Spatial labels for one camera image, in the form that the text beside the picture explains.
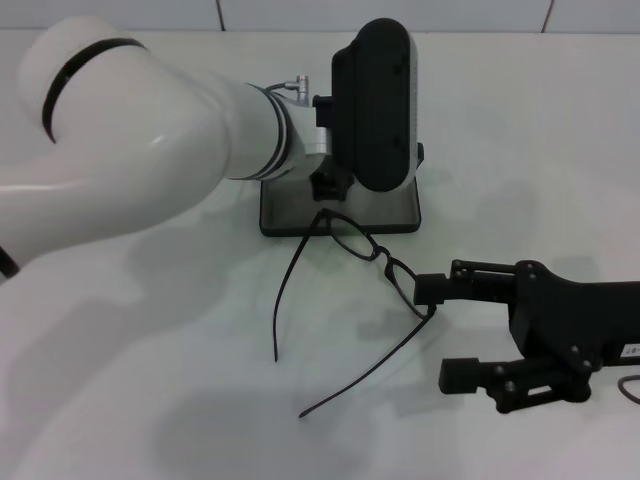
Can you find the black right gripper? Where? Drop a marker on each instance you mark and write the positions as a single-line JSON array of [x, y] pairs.
[[575, 320]]

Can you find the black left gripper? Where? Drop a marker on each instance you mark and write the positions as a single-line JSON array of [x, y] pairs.
[[330, 186]]

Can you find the black glasses case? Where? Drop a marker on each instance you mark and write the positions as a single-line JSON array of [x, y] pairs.
[[290, 210]]

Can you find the black glasses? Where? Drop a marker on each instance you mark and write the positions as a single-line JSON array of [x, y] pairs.
[[385, 256]]

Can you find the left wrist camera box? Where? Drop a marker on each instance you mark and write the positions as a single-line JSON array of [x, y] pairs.
[[380, 100]]

